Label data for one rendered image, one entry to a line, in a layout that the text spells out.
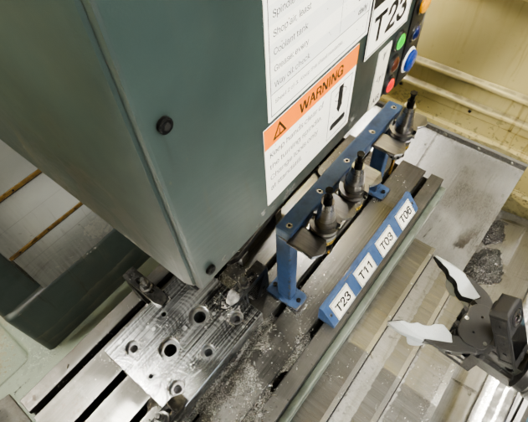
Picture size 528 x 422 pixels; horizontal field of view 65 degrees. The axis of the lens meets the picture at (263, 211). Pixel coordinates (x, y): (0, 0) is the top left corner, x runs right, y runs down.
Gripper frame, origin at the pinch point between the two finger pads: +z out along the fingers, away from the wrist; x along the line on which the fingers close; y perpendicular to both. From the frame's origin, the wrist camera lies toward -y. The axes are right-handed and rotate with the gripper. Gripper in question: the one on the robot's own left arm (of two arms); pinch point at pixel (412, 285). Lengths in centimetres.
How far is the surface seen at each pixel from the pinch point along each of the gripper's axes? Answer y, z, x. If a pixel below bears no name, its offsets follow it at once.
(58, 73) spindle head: -48, 19, -29
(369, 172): 8.4, 21.1, 23.0
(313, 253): 8.4, 18.3, -1.3
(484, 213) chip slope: 53, -3, 68
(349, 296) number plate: 36.9, 12.2, 8.3
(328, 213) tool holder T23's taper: 2.4, 19.5, 4.5
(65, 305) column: 55, 79, -41
